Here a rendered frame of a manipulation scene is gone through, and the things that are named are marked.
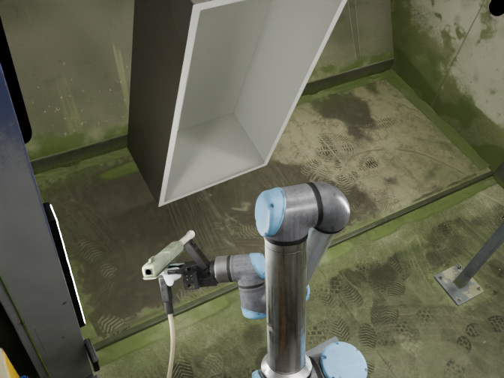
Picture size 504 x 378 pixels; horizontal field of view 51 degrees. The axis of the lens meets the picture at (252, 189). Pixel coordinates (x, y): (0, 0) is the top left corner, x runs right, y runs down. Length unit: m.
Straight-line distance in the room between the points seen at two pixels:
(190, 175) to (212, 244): 0.47
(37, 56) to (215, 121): 1.00
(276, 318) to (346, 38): 2.70
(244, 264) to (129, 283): 1.07
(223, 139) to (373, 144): 1.23
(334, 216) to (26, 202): 0.75
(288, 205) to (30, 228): 0.64
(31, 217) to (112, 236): 1.52
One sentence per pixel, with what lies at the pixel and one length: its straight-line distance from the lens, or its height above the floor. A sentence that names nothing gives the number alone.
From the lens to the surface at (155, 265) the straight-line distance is 1.77.
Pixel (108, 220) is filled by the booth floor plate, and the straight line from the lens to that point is 2.94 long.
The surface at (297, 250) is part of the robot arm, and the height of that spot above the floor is 1.31.
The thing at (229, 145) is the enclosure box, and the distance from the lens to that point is 2.68.
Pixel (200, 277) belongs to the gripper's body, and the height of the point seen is 0.82.
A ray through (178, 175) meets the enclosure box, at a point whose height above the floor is 0.48.
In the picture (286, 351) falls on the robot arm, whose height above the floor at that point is 1.02.
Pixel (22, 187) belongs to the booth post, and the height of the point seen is 1.44.
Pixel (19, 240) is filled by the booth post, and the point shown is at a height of 1.25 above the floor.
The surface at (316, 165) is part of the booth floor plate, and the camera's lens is 3.31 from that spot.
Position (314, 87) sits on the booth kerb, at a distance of 3.76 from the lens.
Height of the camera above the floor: 2.42
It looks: 50 degrees down
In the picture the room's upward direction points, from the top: 11 degrees clockwise
